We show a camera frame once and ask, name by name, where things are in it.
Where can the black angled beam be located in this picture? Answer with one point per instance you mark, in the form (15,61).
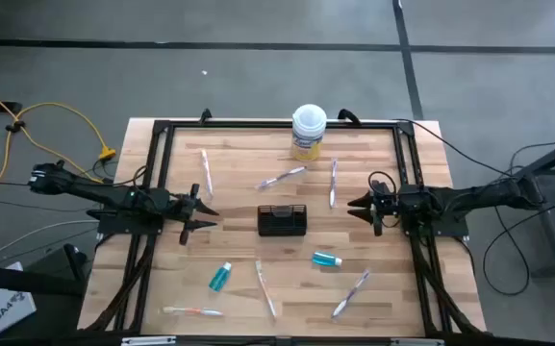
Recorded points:
(27,281)

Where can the blue mouthwash bottle white cap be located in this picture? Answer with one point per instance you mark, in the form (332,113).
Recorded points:
(324,259)
(219,279)

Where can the silver aluminium bar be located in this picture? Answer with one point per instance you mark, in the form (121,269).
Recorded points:
(149,340)
(416,341)

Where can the white yellow wipes canister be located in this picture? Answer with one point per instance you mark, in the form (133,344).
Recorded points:
(308,139)

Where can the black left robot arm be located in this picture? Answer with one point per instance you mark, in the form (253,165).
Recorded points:
(89,190)

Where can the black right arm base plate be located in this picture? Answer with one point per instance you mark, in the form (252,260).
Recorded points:
(443,229)

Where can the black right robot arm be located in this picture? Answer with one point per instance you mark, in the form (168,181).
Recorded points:
(474,194)

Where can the purple toothbrush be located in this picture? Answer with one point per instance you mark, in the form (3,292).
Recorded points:
(281,178)
(351,293)
(333,185)

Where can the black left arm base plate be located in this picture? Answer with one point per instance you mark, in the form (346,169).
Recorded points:
(113,226)

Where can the orange toothbrush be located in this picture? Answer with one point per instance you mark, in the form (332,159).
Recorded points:
(193,311)
(264,287)
(206,173)

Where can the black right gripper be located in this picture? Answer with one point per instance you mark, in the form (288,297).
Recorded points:
(386,204)

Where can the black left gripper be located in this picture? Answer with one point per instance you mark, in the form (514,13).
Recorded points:
(181,206)

